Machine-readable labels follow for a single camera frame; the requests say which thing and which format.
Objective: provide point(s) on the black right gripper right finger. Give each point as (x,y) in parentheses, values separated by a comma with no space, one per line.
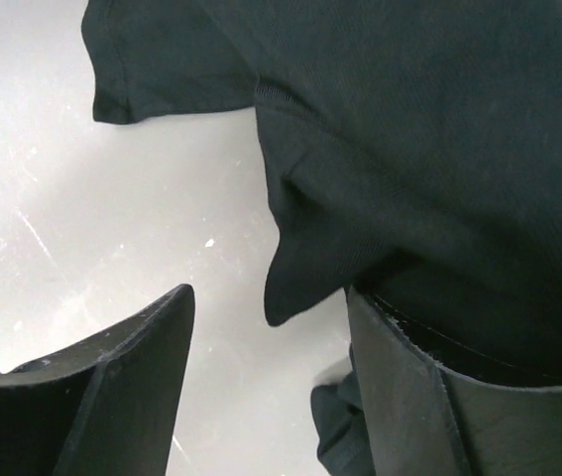
(435,407)

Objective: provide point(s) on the black t shirt flower print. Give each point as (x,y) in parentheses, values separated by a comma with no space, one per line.
(413,152)

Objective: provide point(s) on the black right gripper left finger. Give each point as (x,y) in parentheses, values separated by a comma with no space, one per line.
(104,406)

